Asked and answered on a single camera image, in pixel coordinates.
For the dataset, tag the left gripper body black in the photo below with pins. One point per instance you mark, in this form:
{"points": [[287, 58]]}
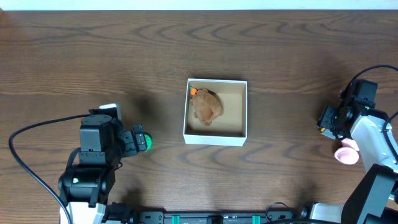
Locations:
{"points": [[138, 142]]}

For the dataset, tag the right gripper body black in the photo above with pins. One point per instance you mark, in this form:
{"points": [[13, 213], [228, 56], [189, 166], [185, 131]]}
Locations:
{"points": [[330, 119]]}

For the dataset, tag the green round lid toy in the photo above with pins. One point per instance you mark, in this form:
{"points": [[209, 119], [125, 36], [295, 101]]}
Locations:
{"points": [[149, 141]]}

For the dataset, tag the pink toy cup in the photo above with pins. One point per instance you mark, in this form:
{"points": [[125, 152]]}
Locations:
{"points": [[348, 153]]}

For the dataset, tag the brown plush toy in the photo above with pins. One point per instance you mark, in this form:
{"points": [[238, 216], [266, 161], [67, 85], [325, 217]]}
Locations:
{"points": [[207, 107]]}

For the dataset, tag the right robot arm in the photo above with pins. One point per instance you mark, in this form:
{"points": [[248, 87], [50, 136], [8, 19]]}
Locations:
{"points": [[364, 132]]}

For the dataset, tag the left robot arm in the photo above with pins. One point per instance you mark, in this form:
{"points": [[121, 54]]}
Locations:
{"points": [[90, 173]]}

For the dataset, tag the white cardboard box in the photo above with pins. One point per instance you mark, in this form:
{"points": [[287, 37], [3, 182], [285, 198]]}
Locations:
{"points": [[229, 129]]}

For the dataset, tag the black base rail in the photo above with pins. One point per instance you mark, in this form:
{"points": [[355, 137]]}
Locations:
{"points": [[217, 217]]}

